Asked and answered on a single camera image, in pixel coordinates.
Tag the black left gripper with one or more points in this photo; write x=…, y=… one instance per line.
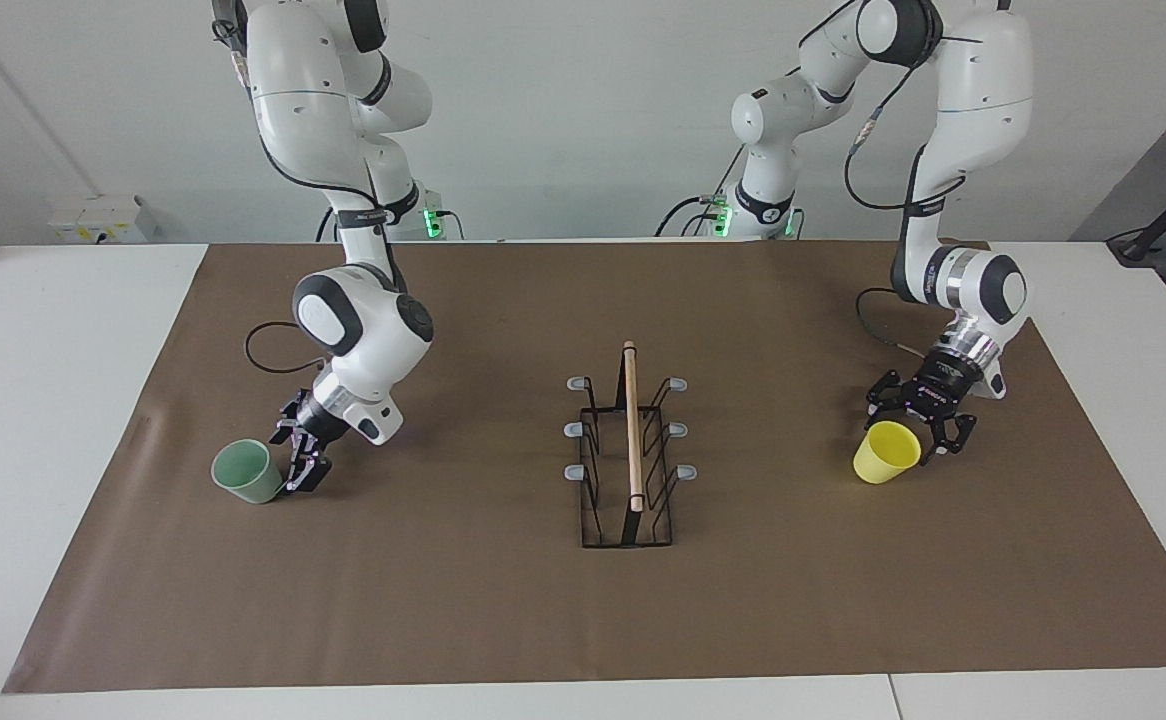
x=943, y=385

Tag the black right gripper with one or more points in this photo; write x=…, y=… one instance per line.
x=323, y=420

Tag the yellow plastic cup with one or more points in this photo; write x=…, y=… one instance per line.
x=883, y=455

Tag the pale green plastic cup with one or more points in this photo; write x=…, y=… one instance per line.
x=243, y=472

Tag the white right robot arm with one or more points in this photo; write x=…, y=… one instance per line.
x=363, y=330

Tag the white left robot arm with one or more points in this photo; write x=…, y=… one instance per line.
x=983, y=90

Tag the brown paper table mat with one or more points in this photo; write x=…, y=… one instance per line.
x=423, y=580

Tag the black stand pole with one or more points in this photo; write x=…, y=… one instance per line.
x=1138, y=245

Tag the white power socket box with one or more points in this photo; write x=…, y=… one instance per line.
x=103, y=220

